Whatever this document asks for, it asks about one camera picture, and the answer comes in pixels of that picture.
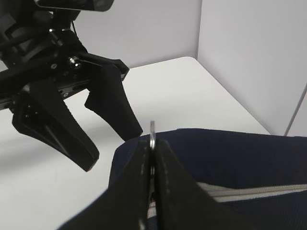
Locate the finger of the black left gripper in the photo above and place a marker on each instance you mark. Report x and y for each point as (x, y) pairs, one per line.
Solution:
(40, 112)
(107, 99)

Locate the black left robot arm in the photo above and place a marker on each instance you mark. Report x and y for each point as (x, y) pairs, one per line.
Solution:
(46, 63)

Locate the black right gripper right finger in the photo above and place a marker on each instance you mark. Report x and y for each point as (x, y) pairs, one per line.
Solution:
(182, 204)

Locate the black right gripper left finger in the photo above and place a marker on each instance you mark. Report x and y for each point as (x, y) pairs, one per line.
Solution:
(123, 206)

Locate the navy and white lunch bag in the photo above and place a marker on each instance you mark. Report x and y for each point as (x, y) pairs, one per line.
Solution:
(263, 178)

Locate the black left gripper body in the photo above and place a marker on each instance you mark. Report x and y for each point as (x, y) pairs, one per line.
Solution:
(40, 45)

